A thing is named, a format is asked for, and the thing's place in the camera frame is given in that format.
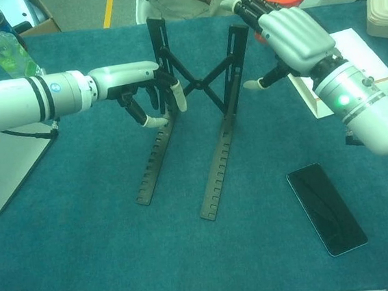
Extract blue felt table cloth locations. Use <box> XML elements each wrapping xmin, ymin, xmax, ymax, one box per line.
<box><xmin>0</xmin><ymin>0</ymin><xmax>388</xmax><ymax>291</ymax></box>

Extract brown cardboard box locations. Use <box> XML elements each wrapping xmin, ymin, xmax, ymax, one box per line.
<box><xmin>0</xmin><ymin>0</ymin><xmax>62</xmax><ymax>38</ymax></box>

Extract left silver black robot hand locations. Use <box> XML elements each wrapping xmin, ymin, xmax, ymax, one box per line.
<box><xmin>86</xmin><ymin>57</ymin><xmax>190</xmax><ymax>134</ymax></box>

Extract black folding laptop stand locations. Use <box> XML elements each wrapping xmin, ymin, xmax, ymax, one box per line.
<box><xmin>117</xmin><ymin>8</ymin><xmax>268</xmax><ymax>229</ymax></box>

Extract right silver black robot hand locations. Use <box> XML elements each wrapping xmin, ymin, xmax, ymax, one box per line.
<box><xmin>218</xmin><ymin>0</ymin><xmax>341</xmax><ymax>94</ymax></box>

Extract white usb cable box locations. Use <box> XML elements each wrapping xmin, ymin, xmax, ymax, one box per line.
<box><xmin>283</xmin><ymin>24</ymin><xmax>388</xmax><ymax>122</ymax></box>

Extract black smartphone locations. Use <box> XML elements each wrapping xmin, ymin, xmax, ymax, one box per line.
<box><xmin>285</xmin><ymin>158</ymin><xmax>370</xmax><ymax>262</ymax></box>

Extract clear water bottle green label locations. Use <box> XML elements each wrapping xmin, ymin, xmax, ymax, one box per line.
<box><xmin>0</xmin><ymin>14</ymin><xmax>46</xmax><ymax>81</ymax></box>

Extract silver laptop with apple logo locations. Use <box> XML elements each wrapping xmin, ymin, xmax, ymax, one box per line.
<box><xmin>0</xmin><ymin>126</ymin><xmax>66</xmax><ymax>216</ymax></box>

